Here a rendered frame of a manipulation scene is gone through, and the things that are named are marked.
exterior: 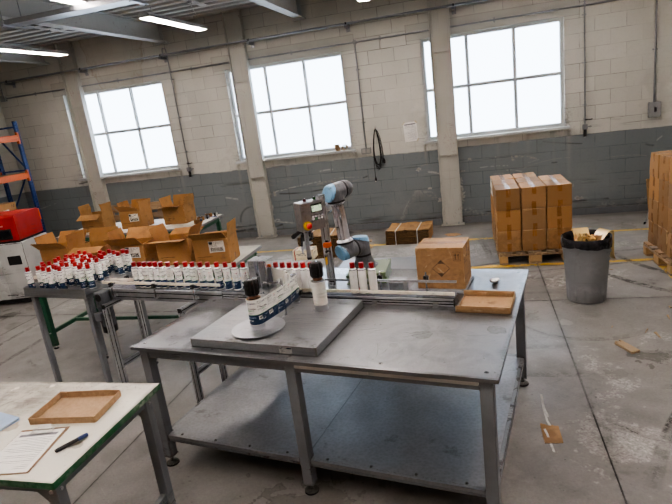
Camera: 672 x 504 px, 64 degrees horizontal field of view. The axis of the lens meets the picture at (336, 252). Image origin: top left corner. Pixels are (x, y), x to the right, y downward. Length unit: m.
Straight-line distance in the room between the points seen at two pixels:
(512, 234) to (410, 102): 3.06
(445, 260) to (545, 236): 3.35
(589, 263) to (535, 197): 1.47
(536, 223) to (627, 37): 3.34
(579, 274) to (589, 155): 3.73
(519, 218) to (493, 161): 2.30
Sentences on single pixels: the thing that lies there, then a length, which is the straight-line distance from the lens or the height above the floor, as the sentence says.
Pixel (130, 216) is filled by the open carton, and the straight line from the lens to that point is 7.87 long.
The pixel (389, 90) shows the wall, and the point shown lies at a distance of 8.71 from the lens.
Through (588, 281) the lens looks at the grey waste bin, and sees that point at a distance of 5.39.
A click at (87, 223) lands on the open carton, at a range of 8.29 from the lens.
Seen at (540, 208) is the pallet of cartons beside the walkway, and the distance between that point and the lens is 6.56.
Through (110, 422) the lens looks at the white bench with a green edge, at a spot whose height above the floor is 0.80.
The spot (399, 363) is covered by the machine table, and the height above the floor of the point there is 0.83.
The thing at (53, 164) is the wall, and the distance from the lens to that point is 11.56.
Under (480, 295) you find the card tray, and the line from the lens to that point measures 3.36.
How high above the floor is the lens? 2.03
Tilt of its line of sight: 15 degrees down
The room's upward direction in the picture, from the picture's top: 7 degrees counter-clockwise
